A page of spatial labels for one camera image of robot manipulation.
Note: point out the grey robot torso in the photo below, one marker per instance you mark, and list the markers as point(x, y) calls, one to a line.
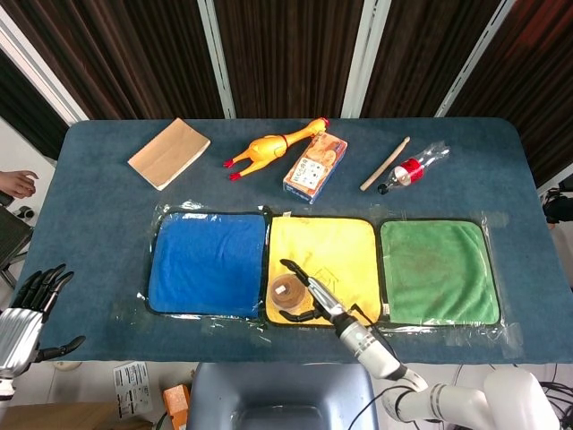
point(277, 394)

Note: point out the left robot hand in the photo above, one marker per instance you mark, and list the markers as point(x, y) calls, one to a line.
point(18, 331)

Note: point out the brown cardboard box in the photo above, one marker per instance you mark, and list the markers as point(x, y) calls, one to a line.
point(58, 416)

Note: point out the green microfibre cloth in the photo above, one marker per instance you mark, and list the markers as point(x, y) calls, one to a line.
point(438, 269)

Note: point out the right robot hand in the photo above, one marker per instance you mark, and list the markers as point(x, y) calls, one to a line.
point(327, 300)

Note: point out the blue orange cracker box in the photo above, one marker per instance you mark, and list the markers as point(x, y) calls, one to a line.
point(315, 168)

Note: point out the wooden drumstick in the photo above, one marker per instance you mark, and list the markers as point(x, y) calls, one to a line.
point(385, 163)

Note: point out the bystander bare hand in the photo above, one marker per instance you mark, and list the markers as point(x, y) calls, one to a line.
point(15, 183)

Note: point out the yellow microfibre cloth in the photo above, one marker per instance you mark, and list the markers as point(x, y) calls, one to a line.
point(331, 246)

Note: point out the clear plastic sheet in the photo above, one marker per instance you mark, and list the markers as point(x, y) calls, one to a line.
point(233, 329)

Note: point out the black device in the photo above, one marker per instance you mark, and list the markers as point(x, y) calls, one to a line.
point(559, 208)

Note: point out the yellow rubber chicken toy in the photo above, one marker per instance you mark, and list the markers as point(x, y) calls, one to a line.
point(264, 150)

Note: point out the dark teal table cover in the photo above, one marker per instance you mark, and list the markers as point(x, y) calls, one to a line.
point(98, 224)

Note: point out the blue microfibre cloth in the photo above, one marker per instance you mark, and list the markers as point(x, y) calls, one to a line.
point(201, 264)

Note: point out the black chair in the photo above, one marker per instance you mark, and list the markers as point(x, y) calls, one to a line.
point(11, 237)

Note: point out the white partition post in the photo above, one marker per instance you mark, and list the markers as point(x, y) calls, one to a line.
point(474, 67)
point(40, 76)
point(217, 58)
point(365, 58)

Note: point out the brown paper notebook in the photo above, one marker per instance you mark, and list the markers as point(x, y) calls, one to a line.
point(168, 154)

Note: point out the clear cup with brown contents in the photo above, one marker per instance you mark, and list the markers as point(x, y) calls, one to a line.
point(286, 291)

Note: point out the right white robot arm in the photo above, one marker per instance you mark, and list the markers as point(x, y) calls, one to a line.
point(371, 349)

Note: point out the clear bottle with red label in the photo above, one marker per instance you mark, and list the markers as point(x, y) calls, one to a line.
point(409, 170)

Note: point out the white printed paper sheet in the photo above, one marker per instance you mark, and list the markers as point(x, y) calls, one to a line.
point(132, 387)

